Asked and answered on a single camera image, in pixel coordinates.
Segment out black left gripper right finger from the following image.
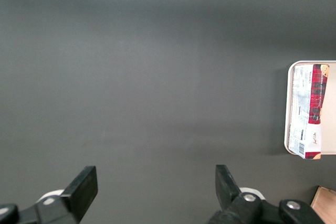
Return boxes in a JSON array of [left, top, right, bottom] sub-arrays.
[[208, 164, 326, 224]]

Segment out cream rectangular plastic tray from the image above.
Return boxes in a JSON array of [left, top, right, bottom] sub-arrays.
[[283, 60, 336, 156]]

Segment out red tartan cookie box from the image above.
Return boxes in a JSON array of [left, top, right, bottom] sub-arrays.
[[288, 63, 330, 160]]

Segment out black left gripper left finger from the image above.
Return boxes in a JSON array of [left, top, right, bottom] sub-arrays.
[[0, 166, 99, 224]]

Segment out wooden two-drawer cabinet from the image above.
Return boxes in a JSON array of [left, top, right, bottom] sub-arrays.
[[310, 186, 336, 224]]

